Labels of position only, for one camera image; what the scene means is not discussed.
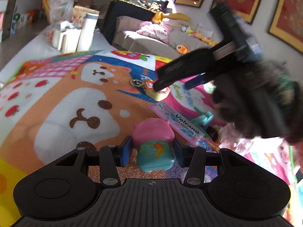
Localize pink volcano toy package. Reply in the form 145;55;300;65
148;101;219;152

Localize pink teal squishy toy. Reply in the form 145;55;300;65
132;118;175;173

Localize red yellow toy camera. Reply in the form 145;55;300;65
130;79;171;102

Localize teal plastic toy hammer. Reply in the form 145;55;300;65
191;107;214;133

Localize colourful cartoon blanket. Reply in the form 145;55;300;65
0;49;303;227

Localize orange clownfish plush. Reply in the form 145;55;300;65
176;45;190;55

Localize yellow duck plush toys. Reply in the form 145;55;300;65
181;26;219;46

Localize pink baby clothes pile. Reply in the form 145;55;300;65
136;21;169;43

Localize beige sofa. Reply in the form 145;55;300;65
113;16;218;59

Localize cream lidded mug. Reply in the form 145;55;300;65
57;29;81;54

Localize tall white thermos bottle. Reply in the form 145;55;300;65
77;13;99;52

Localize patterned gift bag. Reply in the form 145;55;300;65
70;6;100;28

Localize clear plastic bag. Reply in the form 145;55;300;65
48;0;74;24

